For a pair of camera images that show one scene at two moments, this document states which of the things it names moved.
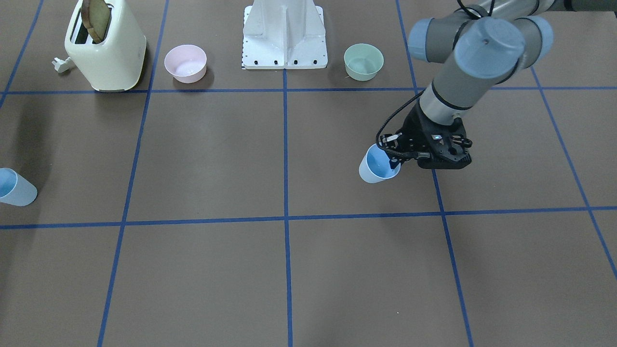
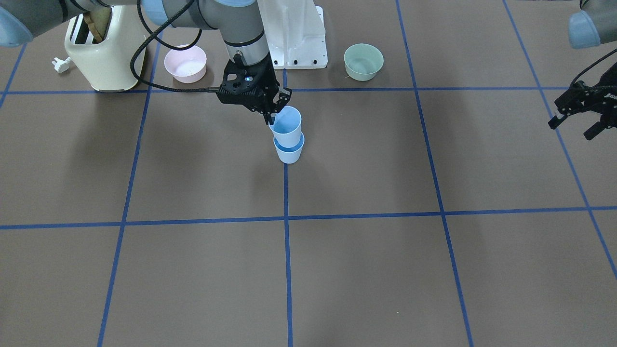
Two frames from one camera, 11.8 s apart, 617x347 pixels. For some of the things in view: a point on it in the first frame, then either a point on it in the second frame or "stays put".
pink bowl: [187, 63] stays put
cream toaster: [116, 63] stays put
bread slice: [95, 15] stays put
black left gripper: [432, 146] to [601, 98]
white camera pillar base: [284, 34] stays put
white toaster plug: [61, 65] stays put
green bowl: [363, 61] stays put
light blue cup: [14, 190] to [286, 128]
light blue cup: [375, 166] to [289, 155]
